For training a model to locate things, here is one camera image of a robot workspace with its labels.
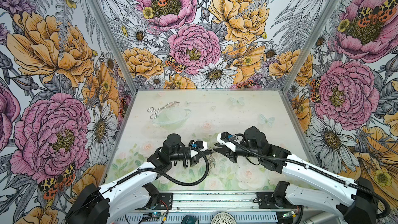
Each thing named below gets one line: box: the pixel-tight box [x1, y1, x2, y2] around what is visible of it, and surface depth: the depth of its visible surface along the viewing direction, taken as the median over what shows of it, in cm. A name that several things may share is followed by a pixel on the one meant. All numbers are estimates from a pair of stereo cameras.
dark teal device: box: [180, 214, 199, 224], surface depth 64 cm
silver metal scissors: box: [147, 101, 181, 120], surface depth 113 cm
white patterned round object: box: [210, 211, 238, 224], surface depth 69 cm
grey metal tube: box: [303, 212, 340, 224], surface depth 69 cm
